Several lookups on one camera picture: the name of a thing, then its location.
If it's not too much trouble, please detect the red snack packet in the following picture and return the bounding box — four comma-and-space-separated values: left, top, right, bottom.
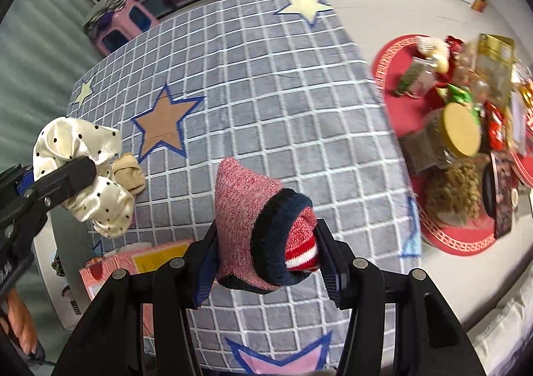
483, 101, 506, 152

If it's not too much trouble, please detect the person's left forearm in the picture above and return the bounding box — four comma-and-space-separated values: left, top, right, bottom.
0, 286, 44, 362

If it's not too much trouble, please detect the pink plastic stool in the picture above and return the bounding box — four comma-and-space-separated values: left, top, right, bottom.
94, 0, 161, 56

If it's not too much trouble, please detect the zebra print cloth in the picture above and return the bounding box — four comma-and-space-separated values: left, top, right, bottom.
83, 0, 130, 33

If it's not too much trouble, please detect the red round mat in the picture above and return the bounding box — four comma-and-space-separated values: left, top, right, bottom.
372, 34, 533, 260

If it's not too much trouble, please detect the beige knit sock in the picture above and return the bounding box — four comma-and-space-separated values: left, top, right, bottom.
110, 152, 146, 196

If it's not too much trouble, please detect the glass jar with green contents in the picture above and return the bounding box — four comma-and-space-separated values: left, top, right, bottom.
393, 55, 438, 99

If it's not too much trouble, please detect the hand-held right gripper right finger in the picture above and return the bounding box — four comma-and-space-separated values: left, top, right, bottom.
314, 218, 488, 376

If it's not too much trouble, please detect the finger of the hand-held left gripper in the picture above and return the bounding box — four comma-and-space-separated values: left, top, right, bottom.
25, 156, 97, 210
0, 165, 36, 197

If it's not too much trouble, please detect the green snack packet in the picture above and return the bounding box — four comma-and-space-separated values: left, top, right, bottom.
445, 84, 475, 106

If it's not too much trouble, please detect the dark snack packet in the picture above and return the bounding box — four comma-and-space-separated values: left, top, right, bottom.
483, 151, 519, 239

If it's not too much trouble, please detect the red knit sock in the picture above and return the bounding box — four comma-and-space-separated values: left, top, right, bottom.
213, 157, 322, 295

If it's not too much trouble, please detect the gold snack packet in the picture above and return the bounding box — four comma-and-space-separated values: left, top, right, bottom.
475, 33, 517, 110

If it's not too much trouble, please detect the glass jar with wooden lid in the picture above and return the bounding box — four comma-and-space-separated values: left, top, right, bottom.
400, 103, 484, 177

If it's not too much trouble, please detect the cream polka dot scrunchie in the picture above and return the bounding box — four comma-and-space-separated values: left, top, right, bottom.
32, 117, 136, 239

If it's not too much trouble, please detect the white fabric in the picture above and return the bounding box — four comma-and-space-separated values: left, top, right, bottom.
466, 276, 533, 376

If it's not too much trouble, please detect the clear bag of nuts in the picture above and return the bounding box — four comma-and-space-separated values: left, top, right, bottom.
425, 159, 490, 227

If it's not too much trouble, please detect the grey checked star blanket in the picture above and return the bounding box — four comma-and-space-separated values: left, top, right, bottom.
67, 0, 423, 376

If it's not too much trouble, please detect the white mesh bag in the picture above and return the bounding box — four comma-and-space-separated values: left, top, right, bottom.
416, 36, 452, 72

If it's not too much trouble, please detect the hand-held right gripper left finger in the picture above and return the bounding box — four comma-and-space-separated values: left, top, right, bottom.
52, 218, 219, 376

